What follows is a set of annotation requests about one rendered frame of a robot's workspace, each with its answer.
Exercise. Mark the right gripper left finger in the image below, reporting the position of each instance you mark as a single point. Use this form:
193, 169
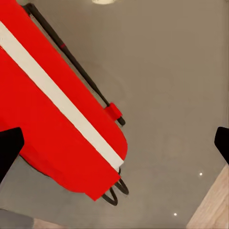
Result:
11, 143

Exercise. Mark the coffee table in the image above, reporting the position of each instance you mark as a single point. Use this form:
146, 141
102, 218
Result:
165, 66

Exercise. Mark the radio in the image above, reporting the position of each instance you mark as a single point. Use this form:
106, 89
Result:
68, 135

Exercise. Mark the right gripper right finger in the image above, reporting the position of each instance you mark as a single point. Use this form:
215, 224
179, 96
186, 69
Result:
222, 142

